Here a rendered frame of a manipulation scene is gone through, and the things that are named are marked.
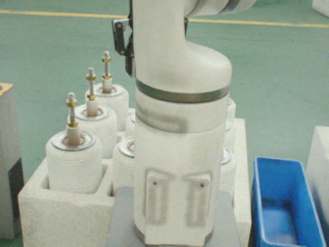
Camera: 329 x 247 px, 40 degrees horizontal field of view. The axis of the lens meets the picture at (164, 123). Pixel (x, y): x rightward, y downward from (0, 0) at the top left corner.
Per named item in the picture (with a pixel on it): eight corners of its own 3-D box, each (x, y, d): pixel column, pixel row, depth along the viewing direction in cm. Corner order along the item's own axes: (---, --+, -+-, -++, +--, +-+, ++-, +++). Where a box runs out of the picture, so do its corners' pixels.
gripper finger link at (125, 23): (134, 12, 78) (137, 24, 79) (109, 20, 77) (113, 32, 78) (139, 15, 76) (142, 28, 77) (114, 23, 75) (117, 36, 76)
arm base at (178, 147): (217, 254, 47) (235, 106, 40) (129, 251, 47) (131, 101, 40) (210, 202, 55) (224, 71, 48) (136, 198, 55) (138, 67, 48)
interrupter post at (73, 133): (74, 137, 80) (73, 121, 78) (83, 141, 78) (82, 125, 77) (63, 142, 78) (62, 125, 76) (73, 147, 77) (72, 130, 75)
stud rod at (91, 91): (93, 103, 88) (92, 67, 85) (95, 105, 88) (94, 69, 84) (88, 104, 88) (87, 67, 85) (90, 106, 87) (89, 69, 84)
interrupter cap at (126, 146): (162, 160, 74) (163, 157, 74) (116, 160, 73) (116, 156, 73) (161, 139, 81) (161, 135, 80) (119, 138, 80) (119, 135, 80)
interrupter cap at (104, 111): (87, 103, 93) (87, 100, 93) (118, 111, 90) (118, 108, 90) (64, 117, 87) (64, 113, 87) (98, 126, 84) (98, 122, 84)
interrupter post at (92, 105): (90, 111, 90) (90, 95, 89) (101, 113, 89) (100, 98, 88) (83, 115, 88) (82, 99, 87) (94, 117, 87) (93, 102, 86)
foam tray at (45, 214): (238, 304, 79) (251, 222, 71) (26, 275, 83) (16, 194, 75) (236, 182, 114) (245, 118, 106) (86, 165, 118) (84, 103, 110)
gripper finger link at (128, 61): (131, 44, 80) (131, 71, 82) (115, 46, 79) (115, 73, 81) (134, 47, 79) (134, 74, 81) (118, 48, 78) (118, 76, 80)
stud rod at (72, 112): (73, 132, 78) (71, 91, 75) (77, 133, 78) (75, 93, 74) (69, 134, 77) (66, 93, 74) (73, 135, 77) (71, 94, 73)
